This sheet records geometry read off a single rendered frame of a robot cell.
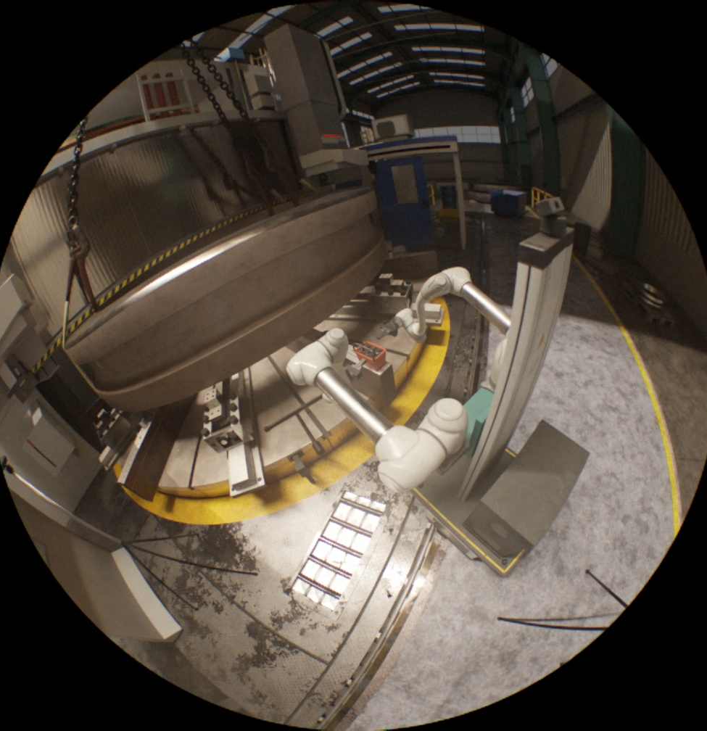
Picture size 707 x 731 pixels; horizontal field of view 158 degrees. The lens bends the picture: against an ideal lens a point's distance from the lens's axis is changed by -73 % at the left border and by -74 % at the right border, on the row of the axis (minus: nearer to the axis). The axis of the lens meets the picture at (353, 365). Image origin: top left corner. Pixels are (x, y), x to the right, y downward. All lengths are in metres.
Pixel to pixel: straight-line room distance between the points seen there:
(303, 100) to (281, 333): 5.12
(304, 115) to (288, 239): 4.48
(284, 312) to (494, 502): 1.78
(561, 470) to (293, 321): 1.97
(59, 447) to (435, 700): 4.66
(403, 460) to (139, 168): 5.04
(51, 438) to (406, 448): 4.22
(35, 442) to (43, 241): 2.60
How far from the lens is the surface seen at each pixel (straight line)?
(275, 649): 2.25
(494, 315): 1.44
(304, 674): 2.22
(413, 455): 0.85
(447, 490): 1.71
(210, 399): 2.07
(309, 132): 5.97
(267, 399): 2.55
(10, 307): 2.52
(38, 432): 4.31
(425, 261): 3.91
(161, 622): 2.87
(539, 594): 2.15
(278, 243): 1.87
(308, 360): 1.08
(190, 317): 2.01
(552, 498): 1.28
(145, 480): 2.76
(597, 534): 2.42
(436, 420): 0.89
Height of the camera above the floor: 1.93
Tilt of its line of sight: 41 degrees down
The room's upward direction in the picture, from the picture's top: 16 degrees counter-clockwise
